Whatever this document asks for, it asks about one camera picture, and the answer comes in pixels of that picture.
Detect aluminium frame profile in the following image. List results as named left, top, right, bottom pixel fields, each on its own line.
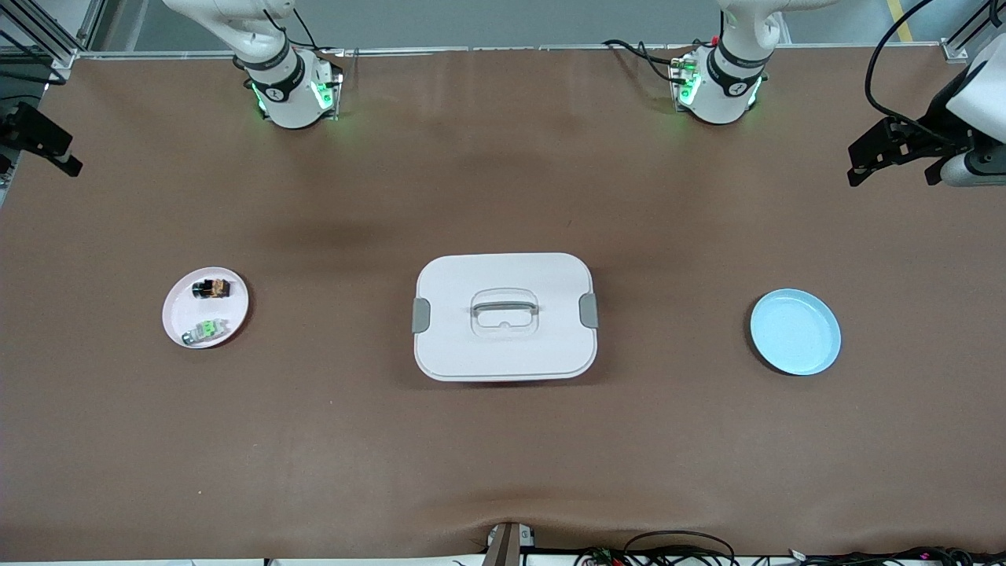
left=0, top=0, right=107, bottom=70
left=943, top=0, right=1006, bottom=62

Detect black right arm base cables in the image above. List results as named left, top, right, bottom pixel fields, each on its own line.
left=263, top=8, right=347, bottom=56

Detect white box with grey handle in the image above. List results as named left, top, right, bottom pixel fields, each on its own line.
left=412, top=252, right=600, bottom=383

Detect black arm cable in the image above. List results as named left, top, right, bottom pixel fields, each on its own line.
left=0, top=31, right=68, bottom=87
left=865, top=0, right=945, bottom=146

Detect black arm base cables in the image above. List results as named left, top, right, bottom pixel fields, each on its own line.
left=263, top=8, right=347, bottom=56
left=603, top=38, right=685, bottom=83

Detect green and white switch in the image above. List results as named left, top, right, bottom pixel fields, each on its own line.
left=182, top=317, right=230, bottom=347

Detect brown table mat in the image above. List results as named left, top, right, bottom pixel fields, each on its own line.
left=0, top=43, right=1006, bottom=563

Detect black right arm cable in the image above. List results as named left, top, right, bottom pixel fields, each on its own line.
left=0, top=31, right=68, bottom=87

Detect black looped cable bundle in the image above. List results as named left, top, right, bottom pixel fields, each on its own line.
left=574, top=531, right=740, bottom=566

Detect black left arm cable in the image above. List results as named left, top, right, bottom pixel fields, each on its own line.
left=865, top=0, right=945, bottom=146

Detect blue round plate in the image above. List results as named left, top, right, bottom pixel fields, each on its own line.
left=749, top=288, right=843, bottom=377

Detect black left arm base cables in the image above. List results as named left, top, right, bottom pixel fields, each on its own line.
left=603, top=38, right=685, bottom=83

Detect pink round plate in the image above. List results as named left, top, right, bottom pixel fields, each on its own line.
left=162, top=266, right=251, bottom=350

